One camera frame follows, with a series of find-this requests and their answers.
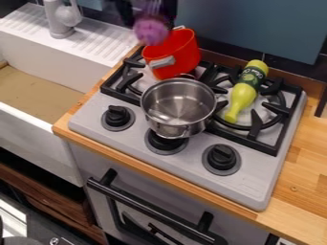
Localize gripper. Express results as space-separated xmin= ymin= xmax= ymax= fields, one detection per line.
xmin=113 ymin=0 xmax=180 ymax=30

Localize purple toy cupcake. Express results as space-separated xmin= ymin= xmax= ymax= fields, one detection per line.
xmin=131 ymin=13 xmax=172 ymax=46

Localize red pot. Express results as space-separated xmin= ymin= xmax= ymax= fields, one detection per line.
xmin=140 ymin=27 xmax=204 ymax=81

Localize silver pot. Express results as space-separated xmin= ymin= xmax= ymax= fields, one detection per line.
xmin=139 ymin=78 xmax=230 ymax=140

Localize tap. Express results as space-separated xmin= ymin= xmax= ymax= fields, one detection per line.
xmin=42 ymin=0 xmax=85 ymax=40

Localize toy sink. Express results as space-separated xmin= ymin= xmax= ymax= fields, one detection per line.
xmin=0 ymin=2 xmax=143 ymax=188

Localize yellow green toy bottle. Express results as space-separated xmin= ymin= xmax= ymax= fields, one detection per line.
xmin=223 ymin=58 xmax=272 ymax=124

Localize toy stove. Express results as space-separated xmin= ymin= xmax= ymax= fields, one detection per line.
xmin=66 ymin=47 xmax=310 ymax=212

